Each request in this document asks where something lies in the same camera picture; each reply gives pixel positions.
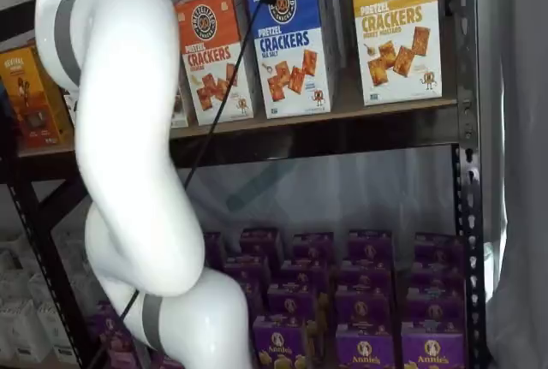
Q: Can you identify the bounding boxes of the white carton box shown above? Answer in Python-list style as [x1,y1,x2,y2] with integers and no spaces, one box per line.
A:
[0,300,53,364]
[36,297,80,358]

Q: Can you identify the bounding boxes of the blue pretzel crackers box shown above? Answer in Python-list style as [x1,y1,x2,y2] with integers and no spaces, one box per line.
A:
[317,0,350,77]
[246,0,342,120]

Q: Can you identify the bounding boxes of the Simple Mills almond bars box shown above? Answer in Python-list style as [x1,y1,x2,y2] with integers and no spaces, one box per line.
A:
[170,83,190,128]

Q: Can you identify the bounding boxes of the orange pretzel crackers box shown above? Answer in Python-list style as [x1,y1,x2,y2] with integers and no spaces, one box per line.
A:
[174,0,255,127]

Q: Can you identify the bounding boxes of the yellow pretzel crackers box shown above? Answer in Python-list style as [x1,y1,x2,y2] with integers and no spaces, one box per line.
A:
[348,0,444,107]

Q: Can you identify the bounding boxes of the black metal shelf rack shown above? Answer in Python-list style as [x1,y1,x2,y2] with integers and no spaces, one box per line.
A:
[0,0,490,369]

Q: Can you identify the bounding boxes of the purple Annie's box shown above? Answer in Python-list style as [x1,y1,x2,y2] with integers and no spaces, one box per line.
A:
[334,287,396,334]
[97,303,134,369]
[293,231,336,265]
[222,255,271,297]
[414,234,466,268]
[252,315,310,369]
[335,324,396,369]
[401,321,466,369]
[267,283,319,323]
[405,287,466,332]
[280,259,329,295]
[347,229,393,265]
[337,259,396,297]
[239,227,284,267]
[238,281,267,324]
[408,261,466,297]

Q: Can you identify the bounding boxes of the brown orange snack box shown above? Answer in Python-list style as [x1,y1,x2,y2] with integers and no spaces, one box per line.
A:
[0,45,73,150]

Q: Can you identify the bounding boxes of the Simple Mills sweet thins box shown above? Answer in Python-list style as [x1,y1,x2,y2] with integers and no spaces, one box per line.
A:
[63,89,80,127]

